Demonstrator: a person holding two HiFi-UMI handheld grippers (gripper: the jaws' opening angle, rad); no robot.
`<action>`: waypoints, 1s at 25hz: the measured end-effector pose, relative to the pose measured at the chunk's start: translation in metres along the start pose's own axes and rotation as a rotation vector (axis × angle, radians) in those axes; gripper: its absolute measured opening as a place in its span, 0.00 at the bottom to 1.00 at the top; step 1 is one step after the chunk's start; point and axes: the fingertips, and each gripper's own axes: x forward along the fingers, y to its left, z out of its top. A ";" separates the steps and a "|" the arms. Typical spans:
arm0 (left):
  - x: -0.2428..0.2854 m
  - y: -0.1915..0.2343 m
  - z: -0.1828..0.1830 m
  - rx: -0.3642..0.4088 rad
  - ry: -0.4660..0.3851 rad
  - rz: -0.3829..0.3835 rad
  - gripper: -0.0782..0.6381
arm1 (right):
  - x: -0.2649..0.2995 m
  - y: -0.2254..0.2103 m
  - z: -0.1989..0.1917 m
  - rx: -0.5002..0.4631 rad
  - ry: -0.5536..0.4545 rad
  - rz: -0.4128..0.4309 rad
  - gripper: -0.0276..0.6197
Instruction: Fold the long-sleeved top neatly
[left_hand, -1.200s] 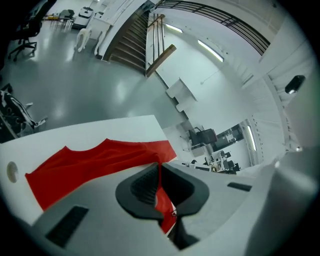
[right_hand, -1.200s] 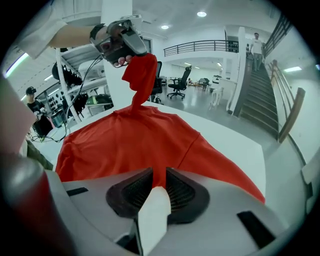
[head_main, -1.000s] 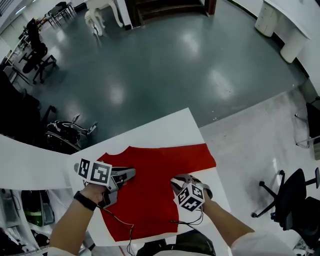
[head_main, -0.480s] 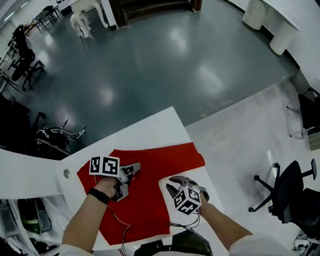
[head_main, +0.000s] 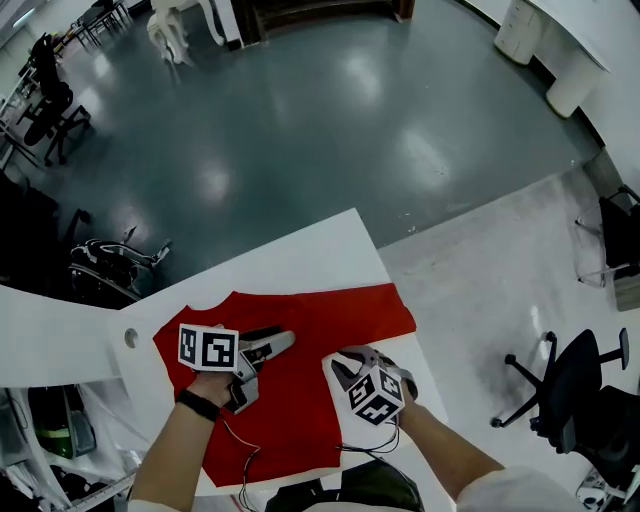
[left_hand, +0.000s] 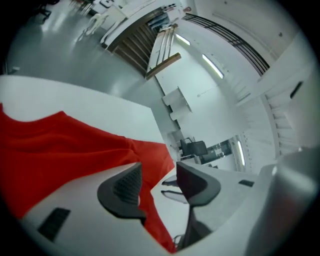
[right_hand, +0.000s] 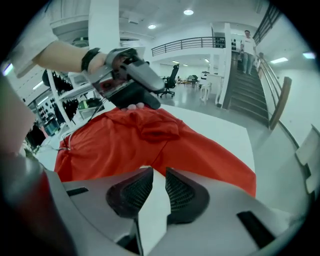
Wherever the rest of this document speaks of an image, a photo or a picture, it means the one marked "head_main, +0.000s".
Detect black wristwatch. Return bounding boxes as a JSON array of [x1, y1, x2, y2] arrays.
[[174, 388, 221, 423]]

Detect person's right forearm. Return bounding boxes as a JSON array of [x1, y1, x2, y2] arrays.
[[397, 394, 505, 501]]

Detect red shirt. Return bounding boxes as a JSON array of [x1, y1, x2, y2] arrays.
[[152, 283, 418, 489]]

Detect white metal shelf rack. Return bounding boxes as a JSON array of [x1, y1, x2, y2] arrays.
[[0, 379, 146, 512]]

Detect black office chair with headrest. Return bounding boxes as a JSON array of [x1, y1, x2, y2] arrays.
[[22, 34, 94, 166]]

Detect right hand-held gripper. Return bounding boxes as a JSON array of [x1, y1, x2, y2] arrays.
[[329, 347, 419, 428]]

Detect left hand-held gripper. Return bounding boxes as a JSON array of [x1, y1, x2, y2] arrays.
[[178, 323, 297, 416]]

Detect white curved console table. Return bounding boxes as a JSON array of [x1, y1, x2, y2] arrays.
[[493, 0, 612, 119]]

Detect dark wooden staircase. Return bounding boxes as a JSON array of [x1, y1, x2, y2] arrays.
[[237, 0, 416, 49]]

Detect person's left forearm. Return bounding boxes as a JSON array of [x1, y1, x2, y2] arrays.
[[127, 372, 236, 501]]

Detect black backpack with white straps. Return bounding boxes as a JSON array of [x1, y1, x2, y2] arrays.
[[67, 238, 174, 301]]

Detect black swivel office chair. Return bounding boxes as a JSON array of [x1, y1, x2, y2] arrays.
[[491, 327, 629, 454]]

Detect black chrome-frame visitor chair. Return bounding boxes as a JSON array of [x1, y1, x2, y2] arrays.
[[574, 184, 640, 289]]

